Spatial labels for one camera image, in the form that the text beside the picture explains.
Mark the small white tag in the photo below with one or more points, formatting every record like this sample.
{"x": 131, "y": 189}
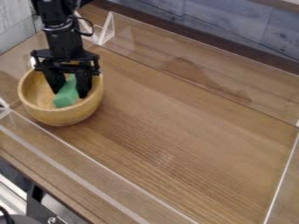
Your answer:
{"x": 32, "y": 62}

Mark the black metal table leg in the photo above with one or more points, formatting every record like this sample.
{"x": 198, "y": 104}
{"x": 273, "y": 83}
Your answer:
{"x": 46, "y": 209}

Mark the green rectangular stick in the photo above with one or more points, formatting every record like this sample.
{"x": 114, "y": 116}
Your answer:
{"x": 68, "y": 94}

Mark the wooden bowl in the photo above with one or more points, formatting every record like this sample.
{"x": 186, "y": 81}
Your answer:
{"x": 36, "y": 95}

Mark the clear acrylic front wall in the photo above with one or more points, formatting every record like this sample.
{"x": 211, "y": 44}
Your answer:
{"x": 95, "y": 192}

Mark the clear acrylic right wall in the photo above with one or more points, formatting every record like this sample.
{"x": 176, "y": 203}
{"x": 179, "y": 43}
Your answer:
{"x": 283, "y": 211}

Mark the clear acrylic corner bracket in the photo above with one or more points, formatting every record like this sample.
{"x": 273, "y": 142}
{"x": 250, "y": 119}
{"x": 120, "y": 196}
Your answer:
{"x": 95, "y": 33}

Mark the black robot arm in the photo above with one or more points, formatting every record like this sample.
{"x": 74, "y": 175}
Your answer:
{"x": 55, "y": 12}

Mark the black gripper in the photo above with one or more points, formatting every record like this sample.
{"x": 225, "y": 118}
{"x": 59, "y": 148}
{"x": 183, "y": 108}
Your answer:
{"x": 66, "y": 55}

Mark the clear acrylic wall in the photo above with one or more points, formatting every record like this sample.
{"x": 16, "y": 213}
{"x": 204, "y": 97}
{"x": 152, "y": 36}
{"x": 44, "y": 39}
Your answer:
{"x": 95, "y": 192}
{"x": 283, "y": 211}

